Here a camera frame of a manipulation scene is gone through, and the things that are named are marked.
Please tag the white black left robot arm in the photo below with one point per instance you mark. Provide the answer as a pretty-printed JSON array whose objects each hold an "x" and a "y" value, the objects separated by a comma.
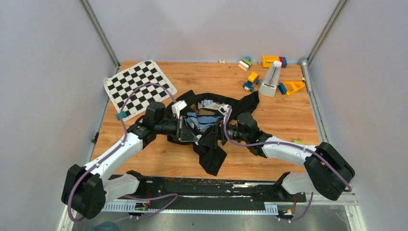
[{"x": 88, "y": 188}]

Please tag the black printed t-shirt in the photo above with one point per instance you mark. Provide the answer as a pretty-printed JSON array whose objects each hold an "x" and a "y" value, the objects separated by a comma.
[{"x": 204, "y": 107}]

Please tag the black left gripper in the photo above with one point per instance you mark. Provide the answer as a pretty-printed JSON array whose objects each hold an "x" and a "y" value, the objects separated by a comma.
[{"x": 178, "y": 135}]

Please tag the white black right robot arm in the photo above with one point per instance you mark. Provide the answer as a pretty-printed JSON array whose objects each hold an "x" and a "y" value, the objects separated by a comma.
[{"x": 326, "y": 171}]

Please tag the black white checkerboard mat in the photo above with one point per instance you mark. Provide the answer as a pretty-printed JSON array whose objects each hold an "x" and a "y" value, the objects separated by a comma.
[{"x": 134, "y": 88}]

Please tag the small green block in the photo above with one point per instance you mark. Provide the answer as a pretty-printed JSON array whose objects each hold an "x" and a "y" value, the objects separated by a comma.
[{"x": 298, "y": 142}]

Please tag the white metronome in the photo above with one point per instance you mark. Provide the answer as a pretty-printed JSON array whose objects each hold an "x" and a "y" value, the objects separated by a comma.
[{"x": 270, "y": 82}]

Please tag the orange triangular toy piece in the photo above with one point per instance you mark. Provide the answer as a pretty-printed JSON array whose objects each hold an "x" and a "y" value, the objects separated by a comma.
[{"x": 293, "y": 86}]

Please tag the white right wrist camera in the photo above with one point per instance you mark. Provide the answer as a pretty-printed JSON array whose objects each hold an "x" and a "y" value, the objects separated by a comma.
[{"x": 225, "y": 109}]

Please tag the red blue toy brick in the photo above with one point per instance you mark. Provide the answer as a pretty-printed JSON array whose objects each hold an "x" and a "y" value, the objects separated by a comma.
[{"x": 283, "y": 61}]

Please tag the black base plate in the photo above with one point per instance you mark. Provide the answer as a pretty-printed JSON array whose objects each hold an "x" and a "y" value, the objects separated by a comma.
[{"x": 213, "y": 194}]

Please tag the yellow toy brick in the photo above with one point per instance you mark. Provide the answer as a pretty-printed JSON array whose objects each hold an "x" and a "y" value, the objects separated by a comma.
[{"x": 267, "y": 61}]

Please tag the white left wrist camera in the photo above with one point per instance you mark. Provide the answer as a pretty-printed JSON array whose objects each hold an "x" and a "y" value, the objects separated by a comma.
[{"x": 177, "y": 107}]

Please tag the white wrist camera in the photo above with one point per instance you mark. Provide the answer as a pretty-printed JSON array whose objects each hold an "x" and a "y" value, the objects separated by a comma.
[
  {"x": 225, "y": 109},
  {"x": 177, "y": 107}
]

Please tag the white green toy bricks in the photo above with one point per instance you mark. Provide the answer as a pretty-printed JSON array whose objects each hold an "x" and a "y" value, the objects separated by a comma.
[{"x": 245, "y": 63}]

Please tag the grey metal pipe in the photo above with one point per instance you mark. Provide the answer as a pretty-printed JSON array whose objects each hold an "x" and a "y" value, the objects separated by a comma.
[{"x": 304, "y": 64}]

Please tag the yellow blue toy car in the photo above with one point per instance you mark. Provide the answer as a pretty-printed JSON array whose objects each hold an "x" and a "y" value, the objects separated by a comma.
[{"x": 252, "y": 80}]

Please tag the teal small block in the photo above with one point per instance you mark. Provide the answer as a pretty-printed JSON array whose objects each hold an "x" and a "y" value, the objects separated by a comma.
[{"x": 118, "y": 116}]

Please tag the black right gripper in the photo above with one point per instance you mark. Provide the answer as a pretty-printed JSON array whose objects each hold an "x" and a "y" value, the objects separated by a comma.
[{"x": 217, "y": 132}]

